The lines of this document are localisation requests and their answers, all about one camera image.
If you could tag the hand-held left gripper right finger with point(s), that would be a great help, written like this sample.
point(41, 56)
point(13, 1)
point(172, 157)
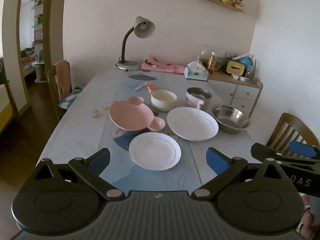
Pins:
point(216, 160)

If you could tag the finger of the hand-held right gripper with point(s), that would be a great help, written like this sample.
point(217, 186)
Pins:
point(303, 150)
point(265, 151)

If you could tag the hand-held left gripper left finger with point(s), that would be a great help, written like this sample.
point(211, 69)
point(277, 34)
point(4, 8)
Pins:
point(100, 161)

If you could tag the large white plate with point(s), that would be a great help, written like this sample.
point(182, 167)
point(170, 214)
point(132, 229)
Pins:
point(192, 123)

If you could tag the stainless steel bowl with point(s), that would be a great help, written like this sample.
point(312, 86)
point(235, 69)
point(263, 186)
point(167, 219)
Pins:
point(230, 117)

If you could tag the pink bear-shaped plate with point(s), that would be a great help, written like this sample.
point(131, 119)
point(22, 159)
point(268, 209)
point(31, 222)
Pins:
point(130, 115)

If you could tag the small white plate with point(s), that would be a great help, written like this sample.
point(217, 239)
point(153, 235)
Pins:
point(155, 151)

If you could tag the cream ceramic bowl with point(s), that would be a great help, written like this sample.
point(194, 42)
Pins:
point(162, 103)

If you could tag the person's right forearm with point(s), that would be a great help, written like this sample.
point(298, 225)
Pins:
point(308, 220)

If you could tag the wooden slatted chair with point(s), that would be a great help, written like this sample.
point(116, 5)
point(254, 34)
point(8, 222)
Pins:
point(295, 127)

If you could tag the yellow peel scrap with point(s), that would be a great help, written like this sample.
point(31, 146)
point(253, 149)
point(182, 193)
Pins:
point(96, 114)

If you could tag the white side cabinet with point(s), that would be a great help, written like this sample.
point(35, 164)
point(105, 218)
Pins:
point(247, 95)

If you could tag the blue patterned chair cushion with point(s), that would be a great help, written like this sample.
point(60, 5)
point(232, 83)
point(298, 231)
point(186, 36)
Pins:
point(71, 97)

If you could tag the white charger plugs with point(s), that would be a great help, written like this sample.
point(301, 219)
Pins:
point(238, 77)

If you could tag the thin dark sticks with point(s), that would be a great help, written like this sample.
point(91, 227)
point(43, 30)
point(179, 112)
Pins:
point(255, 72)

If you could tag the clear plastic bottle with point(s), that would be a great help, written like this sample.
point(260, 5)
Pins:
point(249, 72)

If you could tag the pink stick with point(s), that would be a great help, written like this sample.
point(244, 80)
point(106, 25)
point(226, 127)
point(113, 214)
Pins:
point(140, 87)

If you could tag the tissue box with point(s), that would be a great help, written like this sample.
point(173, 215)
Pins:
point(196, 73)

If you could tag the peach towel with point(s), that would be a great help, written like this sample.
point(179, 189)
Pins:
point(63, 80)

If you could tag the small orange object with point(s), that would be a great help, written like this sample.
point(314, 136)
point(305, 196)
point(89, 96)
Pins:
point(152, 88)

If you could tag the wooden chair with towel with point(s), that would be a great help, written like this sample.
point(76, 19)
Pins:
point(51, 85)

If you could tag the blue globe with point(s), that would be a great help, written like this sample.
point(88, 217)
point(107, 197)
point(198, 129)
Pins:
point(246, 61)

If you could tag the wooden sofa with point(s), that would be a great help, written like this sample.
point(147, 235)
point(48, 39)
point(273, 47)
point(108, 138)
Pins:
point(7, 110)

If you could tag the pink folded cloth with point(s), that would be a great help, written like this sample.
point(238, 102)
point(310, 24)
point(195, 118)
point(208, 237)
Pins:
point(162, 67)

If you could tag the large glass jar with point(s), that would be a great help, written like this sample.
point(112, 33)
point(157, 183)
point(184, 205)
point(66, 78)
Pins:
point(212, 51)

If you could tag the grey gooseneck desk lamp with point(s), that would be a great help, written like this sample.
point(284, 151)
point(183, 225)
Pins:
point(123, 47)

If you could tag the white lace sofa cover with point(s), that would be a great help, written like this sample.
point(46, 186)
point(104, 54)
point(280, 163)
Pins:
point(3, 95)

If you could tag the white shelf unit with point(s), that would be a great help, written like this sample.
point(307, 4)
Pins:
point(38, 30)

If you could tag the small pavilion model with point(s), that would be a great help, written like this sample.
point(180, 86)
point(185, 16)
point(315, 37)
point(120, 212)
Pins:
point(238, 2)

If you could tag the wooden archway frame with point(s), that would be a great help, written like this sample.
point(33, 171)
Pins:
point(48, 30)

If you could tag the wooden wall shelf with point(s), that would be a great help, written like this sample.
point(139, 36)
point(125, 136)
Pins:
point(225, 5)

